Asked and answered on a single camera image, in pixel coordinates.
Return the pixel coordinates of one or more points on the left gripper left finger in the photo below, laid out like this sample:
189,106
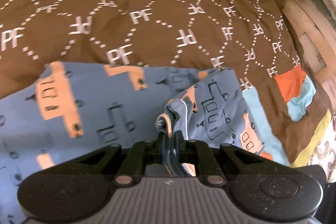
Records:
143,159

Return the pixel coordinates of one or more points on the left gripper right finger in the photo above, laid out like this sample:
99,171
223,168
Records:
198,154

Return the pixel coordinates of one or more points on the blue patterned kids pants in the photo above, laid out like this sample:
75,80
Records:
76,108

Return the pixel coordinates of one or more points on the brown PF patterned duvet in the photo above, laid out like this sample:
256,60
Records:
257,38

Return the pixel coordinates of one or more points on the wooden bed frame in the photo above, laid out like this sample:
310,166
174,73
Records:
316,34

